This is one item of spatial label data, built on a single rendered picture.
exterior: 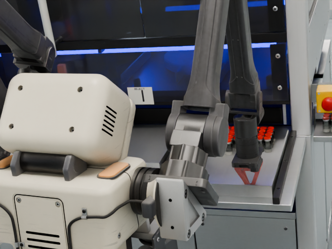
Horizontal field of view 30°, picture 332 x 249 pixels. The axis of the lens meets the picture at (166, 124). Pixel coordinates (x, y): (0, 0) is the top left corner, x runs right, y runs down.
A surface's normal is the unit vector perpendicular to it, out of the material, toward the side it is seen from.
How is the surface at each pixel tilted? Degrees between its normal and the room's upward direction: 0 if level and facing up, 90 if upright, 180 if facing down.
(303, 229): 90
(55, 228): 82
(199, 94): 56
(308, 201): 90
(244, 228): 90
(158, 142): 0
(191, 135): 37
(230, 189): 90
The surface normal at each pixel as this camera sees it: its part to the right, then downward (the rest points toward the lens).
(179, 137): -0.25, -0.47
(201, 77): -0.32, -0.16
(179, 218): -0.39, 0.28
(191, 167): 0.33, -0.34
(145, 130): -0.13, -0.91
